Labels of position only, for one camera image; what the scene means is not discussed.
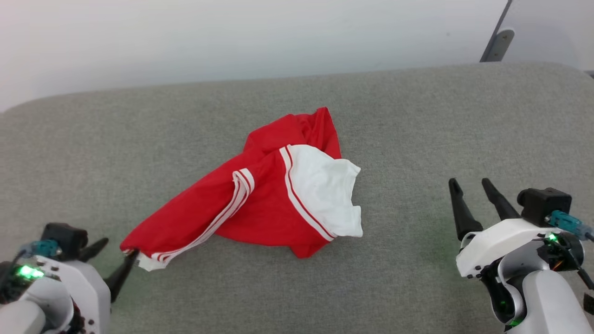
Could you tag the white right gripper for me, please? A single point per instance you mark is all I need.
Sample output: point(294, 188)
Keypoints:
point(496, 243)

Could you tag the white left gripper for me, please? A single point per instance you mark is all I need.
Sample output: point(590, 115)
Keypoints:
point(90, 297)

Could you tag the red and white jersey shirt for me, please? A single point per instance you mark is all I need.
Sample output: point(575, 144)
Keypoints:
point(260, 208)

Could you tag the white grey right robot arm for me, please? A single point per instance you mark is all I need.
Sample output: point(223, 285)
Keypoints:
point(547, 297)

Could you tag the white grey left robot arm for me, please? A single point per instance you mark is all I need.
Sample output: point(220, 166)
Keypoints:
point(28, 313)

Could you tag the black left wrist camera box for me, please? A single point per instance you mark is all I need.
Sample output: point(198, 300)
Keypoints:
point(65, 236)

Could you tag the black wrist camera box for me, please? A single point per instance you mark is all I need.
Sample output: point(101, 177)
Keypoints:
point(543, 204)
point(65, 236)

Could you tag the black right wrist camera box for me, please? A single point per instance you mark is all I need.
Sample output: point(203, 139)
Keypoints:
point(543, 204)

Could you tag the grey metal bracket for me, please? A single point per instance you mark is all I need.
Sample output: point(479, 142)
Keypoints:
point(500, 44)

